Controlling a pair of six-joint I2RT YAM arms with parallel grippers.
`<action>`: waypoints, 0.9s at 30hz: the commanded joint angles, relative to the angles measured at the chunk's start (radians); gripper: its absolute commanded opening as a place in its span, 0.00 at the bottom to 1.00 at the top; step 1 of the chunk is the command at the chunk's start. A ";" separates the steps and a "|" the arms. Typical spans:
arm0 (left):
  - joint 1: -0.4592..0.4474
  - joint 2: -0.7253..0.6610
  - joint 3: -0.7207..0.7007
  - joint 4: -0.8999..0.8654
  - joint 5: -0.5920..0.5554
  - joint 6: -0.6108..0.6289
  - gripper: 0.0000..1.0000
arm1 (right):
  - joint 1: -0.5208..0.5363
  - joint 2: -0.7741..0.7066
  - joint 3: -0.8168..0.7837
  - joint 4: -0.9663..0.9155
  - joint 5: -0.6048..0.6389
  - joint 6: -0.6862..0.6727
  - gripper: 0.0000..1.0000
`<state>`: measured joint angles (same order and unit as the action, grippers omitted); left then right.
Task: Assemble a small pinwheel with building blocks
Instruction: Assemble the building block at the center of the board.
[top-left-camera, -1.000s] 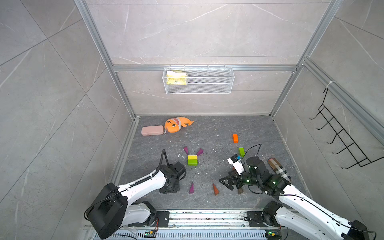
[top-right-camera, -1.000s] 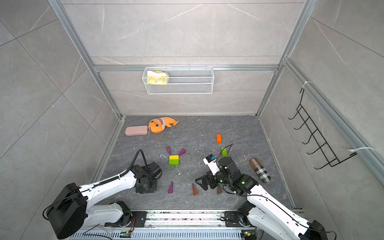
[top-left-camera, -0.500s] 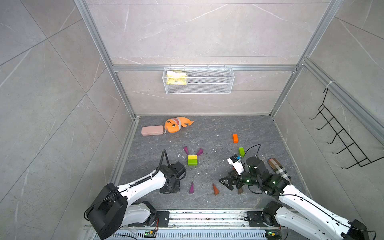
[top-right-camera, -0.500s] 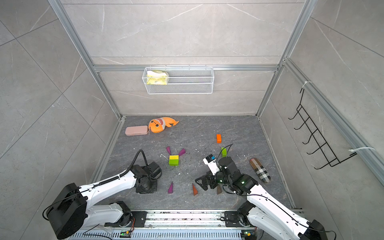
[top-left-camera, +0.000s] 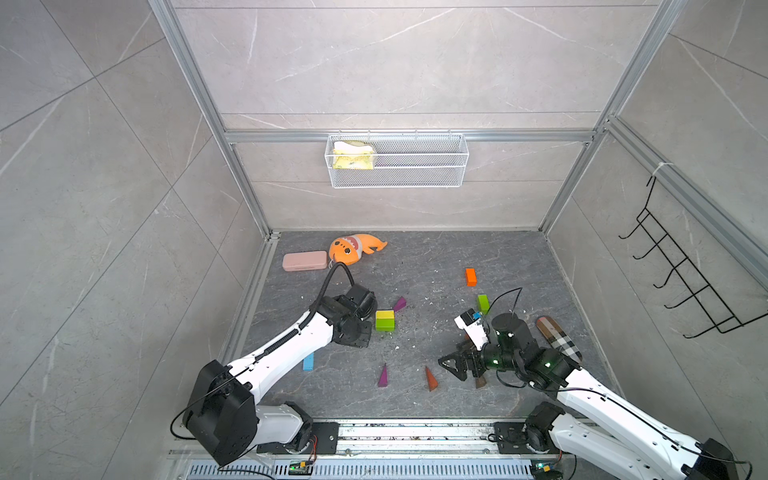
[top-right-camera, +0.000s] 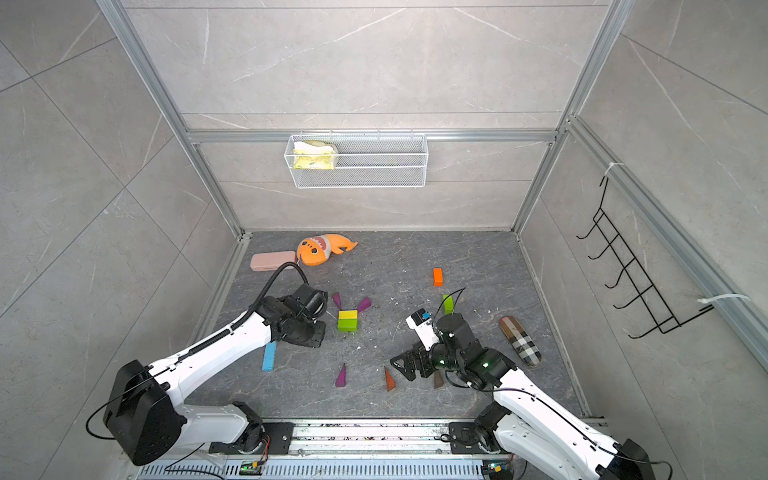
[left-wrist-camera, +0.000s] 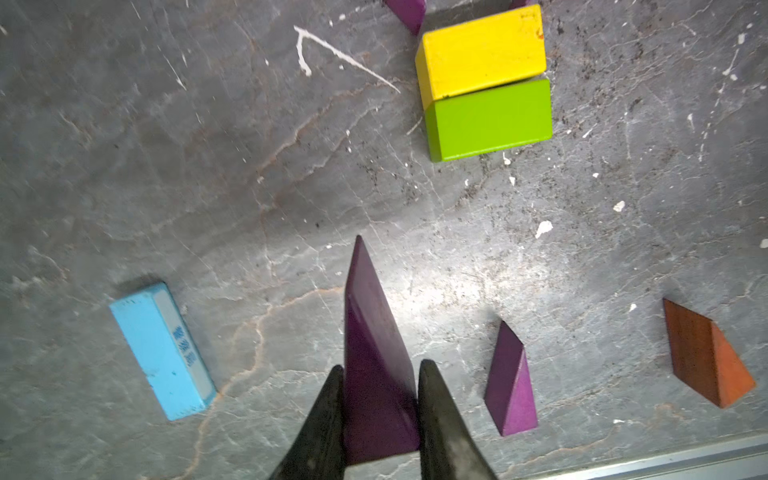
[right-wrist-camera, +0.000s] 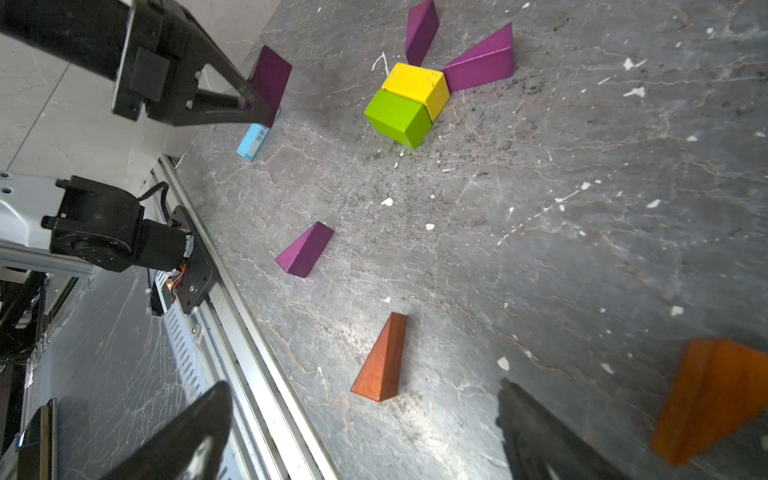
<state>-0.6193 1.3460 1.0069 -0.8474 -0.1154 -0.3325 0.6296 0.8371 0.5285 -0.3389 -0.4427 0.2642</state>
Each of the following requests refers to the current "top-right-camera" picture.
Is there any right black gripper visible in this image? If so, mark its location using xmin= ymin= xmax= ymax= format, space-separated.
xmin=390 ymin=336 xmax=464 ymax=380

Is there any green rectangular block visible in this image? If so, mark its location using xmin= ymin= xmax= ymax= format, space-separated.
xmin=337 ymin=318 xmax=358 ymax=332

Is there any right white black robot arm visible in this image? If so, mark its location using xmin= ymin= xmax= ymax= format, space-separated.
xmin=390 ymin=309 xmax=657 ymax=479

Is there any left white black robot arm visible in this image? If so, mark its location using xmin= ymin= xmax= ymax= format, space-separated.
xmin=98 ymin=284 xmax=328 ymax=466

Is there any reddish brown wedge block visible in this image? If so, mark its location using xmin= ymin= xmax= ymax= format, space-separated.
xmin=384 ymin=367 xmax=396 ymax=392

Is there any light blue eraser block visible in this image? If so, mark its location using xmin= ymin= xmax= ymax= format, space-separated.
xmin=262 ymin=342 xmax=277 ymax=372

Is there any pink rectangular case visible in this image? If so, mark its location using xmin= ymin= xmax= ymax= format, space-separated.
xmin=250 ymin=251 xmax=297 ymax=272

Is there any orange fish plush toy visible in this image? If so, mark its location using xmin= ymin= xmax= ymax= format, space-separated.
xmin=296 ymin=234 xmax=358 ymax=266

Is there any orange rectangular block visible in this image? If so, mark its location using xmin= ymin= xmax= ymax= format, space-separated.
xmin=432 ymin=268 xmax=444 ymax=287

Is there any plaid brown cylinder case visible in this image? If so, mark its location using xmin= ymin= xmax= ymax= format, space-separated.
xmin=499 ymin=316 xmax=542 ymax=367

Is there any yellow white cloth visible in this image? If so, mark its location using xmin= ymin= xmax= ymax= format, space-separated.
xmin=290 ymin=140 xmax=338 ymax=170

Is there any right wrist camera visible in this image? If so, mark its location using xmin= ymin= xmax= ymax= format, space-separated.
xmin=406 ymin=309 xmax=439 ymax=351

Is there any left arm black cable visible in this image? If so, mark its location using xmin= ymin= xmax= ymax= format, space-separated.
xmin=85 ymin=261 xmax=330 ymax=442

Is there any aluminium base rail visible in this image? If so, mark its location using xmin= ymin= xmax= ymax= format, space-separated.
xmin=134 ymin=419 xmax=583 ymax=479

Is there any white wire wall basket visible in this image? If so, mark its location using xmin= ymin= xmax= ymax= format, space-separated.
xmin=284 ymin=132 xmax=429 ymax=189

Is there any black wire hook rack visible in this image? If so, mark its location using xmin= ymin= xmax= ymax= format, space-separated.
xmin=576 ymin=177 xmax=714 ymax=340

